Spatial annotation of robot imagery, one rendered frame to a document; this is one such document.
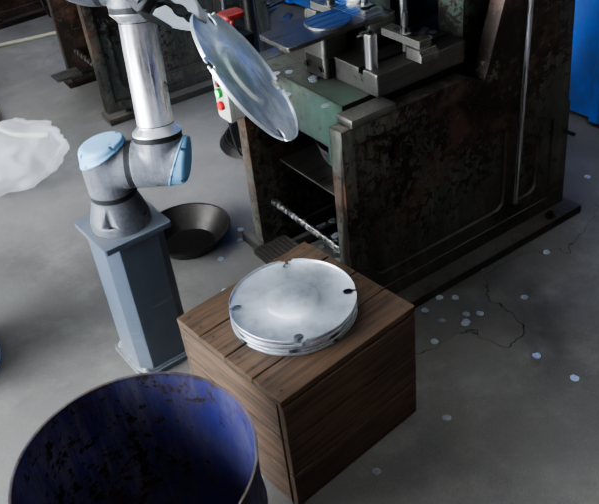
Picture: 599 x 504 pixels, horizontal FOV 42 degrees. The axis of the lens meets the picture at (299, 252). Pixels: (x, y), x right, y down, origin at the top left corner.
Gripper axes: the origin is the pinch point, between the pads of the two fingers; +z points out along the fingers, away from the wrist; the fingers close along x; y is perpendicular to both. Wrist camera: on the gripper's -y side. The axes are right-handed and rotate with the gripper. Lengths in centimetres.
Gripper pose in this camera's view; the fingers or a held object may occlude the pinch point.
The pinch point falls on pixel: (199, 22)
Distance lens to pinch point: 144.5
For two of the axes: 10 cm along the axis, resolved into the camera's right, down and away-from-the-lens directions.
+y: -2.6, -5.6, 7.9
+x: -6.1, 7.3, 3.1
